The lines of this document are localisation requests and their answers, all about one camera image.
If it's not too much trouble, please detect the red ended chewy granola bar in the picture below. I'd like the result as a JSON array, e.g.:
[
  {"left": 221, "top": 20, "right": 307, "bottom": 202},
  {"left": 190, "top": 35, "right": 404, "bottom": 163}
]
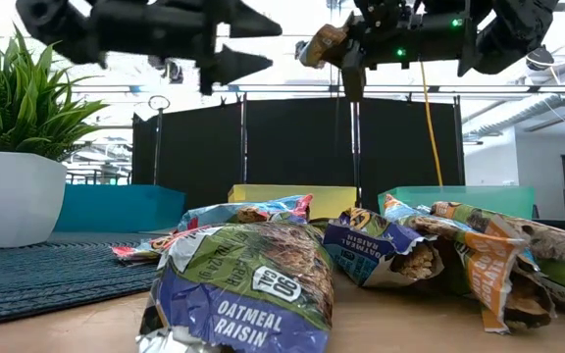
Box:
[{"left": 110, "top": 227, "right": 200, "bottom": 267}]

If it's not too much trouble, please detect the dark round woven placemat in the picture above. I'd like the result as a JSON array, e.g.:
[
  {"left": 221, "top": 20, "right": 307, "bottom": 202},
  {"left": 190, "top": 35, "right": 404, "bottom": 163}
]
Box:
[{"left": 0, "top": 229, "right": 180, "bottom": 329}]

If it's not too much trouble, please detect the metal railing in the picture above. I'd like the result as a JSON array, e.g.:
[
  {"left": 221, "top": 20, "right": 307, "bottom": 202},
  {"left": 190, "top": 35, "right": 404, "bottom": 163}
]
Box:
[{"left": 65, "top": 166, "right": 132, "bottom": 186}]

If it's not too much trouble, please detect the blue brown granola bar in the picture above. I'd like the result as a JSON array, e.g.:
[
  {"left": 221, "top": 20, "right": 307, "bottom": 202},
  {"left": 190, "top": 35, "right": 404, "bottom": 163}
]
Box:
[{"left": 430, "top": 200, "right": 565, "bottom": 262}]

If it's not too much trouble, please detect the blue plastic bin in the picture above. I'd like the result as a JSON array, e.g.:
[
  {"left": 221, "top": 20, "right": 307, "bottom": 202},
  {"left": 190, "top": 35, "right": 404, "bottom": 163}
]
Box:
[{"left": 54, "top": 183, "right": 187, "bottom": 234}]

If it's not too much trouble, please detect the black ceiling spotlight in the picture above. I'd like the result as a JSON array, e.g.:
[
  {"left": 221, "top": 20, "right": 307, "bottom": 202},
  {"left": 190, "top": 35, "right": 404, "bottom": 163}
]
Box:
[
  {"left": 167, "top": 61, "right": 185, "bottom": 85},
  {"left": 525, "top": 45, "right": 556, "bottom": 73}
]

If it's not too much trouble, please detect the yellow hanging cable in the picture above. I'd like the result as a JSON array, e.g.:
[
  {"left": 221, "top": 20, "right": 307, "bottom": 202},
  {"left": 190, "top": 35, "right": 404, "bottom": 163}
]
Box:
[{"left": 419, "top": 61, "right": 444, "bottom": 187}]

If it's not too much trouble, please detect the yellow translucent plastic bin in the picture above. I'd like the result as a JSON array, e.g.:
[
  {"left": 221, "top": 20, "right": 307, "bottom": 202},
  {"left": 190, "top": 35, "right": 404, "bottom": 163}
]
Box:
[{"left": 227, "top": 183, "right": 358, "bottom": 221}]

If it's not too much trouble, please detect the green artificial plant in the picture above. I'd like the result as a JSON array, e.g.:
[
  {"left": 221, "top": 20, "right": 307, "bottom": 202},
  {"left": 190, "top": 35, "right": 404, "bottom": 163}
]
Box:
[{"left": 0, "top": 24, "right": 112, "bottom": 163}]

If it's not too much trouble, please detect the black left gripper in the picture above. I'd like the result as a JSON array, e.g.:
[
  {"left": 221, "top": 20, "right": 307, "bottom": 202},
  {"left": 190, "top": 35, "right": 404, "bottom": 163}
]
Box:
[{"left": 90, "top": 0, "right": 283, "bottom": 97}]

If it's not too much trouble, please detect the white plant pot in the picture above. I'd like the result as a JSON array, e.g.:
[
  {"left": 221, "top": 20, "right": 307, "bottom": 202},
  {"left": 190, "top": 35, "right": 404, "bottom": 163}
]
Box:
[{"left": 0, "top": 149, "right": 68, "bottom": 250}]

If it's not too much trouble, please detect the green brown granola bar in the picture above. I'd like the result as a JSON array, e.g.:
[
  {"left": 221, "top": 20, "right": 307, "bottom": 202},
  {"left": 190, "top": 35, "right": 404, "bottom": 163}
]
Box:
[{"left": 295, "top": 23, "right": 351, "bottom": 70}]

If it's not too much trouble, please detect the blue chewy granola bar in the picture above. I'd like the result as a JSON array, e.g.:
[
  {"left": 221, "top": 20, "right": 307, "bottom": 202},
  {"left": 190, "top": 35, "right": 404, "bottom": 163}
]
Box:
[
  {"left": 177, "top": 200, "right": 293, "bottom": 232},
  {"left": 262, "top": 193, "right": 314, "bottom": 222}
]

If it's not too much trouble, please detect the black partition screen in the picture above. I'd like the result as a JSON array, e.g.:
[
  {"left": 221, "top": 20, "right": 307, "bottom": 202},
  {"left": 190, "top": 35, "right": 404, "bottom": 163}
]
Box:
[{"left": 131, "top": 95, "right": 466, "bottom": 207}]

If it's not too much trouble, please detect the teal translucent plastic bin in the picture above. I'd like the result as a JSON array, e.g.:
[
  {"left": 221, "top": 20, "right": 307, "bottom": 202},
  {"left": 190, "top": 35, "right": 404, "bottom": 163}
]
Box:
[{"left": 378, "top": 184, "right": 537, "bottom": 221}]

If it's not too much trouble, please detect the purple green oatmeal raisin bar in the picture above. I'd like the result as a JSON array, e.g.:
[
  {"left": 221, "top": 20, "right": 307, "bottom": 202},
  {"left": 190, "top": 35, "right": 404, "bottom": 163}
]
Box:
[
  {"left": 322, "top": 206, "right": 445, "bottom": 289},
  {"left": 136, "top": 222, "right": 336, "bottom": 353}
]

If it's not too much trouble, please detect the black stand with ring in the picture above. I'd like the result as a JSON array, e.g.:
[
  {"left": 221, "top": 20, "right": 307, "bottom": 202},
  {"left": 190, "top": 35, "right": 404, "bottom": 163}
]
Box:
[{"left": 147, "top": 94, "right": 172, "bottom": 186}]

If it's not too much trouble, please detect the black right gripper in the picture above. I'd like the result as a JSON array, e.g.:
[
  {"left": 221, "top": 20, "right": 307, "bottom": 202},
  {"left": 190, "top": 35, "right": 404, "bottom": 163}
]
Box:
[{"left": 331, "top": 0, "right": 475, "bottom": 102}]

